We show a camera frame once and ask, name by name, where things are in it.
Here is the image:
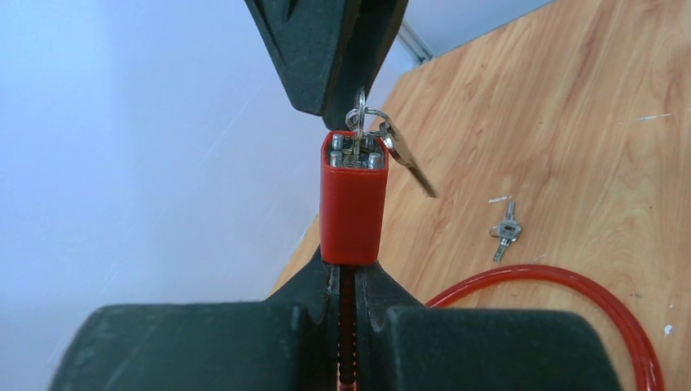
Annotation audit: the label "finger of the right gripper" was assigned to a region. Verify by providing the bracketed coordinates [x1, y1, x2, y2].
[322, 1, 407, 130]
[245, 0, 361, 116]

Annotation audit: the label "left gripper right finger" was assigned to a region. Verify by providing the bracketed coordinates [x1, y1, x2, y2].
[356, 265, 621, 390]

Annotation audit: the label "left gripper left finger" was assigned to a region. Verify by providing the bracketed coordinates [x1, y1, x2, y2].
[50, 254, 331, 390]

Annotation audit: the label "small padlock keys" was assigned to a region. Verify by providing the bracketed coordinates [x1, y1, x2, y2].
[345, 87, 438, 198]

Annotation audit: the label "silver key with ring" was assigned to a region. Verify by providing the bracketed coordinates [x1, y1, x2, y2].
[490, 201, 522, 262]

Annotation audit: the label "red cable lock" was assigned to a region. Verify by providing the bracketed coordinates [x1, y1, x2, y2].
[425, 264, 666, 391]

